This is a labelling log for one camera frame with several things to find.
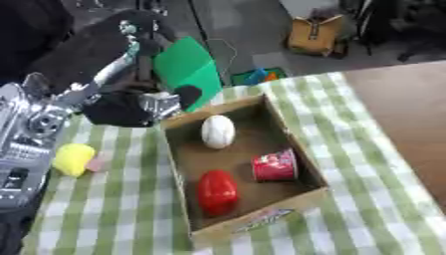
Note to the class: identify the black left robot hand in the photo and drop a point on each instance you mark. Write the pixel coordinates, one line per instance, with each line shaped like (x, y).
(81, 56)

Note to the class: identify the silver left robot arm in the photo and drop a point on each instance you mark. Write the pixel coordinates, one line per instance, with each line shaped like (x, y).
(26, 146)

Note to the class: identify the tan cardboard box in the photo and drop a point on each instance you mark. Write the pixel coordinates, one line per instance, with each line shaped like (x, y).
(232, 159)

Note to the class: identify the yellow soft toy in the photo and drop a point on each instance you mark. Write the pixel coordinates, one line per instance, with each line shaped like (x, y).
(72, 159)

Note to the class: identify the green flat sheet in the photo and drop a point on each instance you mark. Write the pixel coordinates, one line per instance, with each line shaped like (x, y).
(189, 66)

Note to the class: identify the small pink block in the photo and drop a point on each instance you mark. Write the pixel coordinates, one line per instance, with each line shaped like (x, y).
(96, 164)

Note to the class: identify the white baseball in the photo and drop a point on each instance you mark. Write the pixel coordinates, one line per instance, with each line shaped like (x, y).
(218, 131)

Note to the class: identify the green tray with toys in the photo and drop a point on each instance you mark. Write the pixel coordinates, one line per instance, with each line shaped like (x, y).
(258, 76)

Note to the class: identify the red toy pepper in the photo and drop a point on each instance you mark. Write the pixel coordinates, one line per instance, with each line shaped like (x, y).
(216, 192)

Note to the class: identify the red printed cup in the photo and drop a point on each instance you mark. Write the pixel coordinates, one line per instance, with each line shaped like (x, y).
(274, 166)

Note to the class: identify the tan backpack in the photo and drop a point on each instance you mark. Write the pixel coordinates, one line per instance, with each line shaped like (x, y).
(313, 35)

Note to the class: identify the black chair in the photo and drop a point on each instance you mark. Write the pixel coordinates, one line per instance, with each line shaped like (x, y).
(395, 23)

